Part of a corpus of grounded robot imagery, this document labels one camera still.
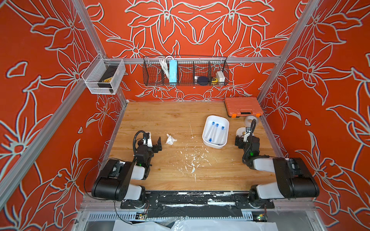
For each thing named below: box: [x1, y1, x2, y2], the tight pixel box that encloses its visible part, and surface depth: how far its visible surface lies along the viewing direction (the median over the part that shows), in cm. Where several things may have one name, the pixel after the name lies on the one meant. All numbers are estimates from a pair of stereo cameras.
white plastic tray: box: [202, 115, 230, 150], surface depth 102 cm
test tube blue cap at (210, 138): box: [208, 121, 216, 143], surface depth 100 cm
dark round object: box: [197, 76, 210, 86], surface depth 97 cm
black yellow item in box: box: [97, 65, 119, 89], surface depth 81 cm
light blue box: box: [169, 59, 178, 84], surface depth 92 cm
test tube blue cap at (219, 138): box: [215, 131, 225, 146], surface depth 99 cm
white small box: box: [216, 70, 225, 83], surface depth 94 cm
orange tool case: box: [224, 96, 264, 119], surface depth 112 cm
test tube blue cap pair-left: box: [213, 123, 220, 137], surface depth 103 cm
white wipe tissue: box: [165, 133, 178, 146], surface depth 96 cm
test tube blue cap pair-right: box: [218, 126, 226, 140], surface depth 100 cm
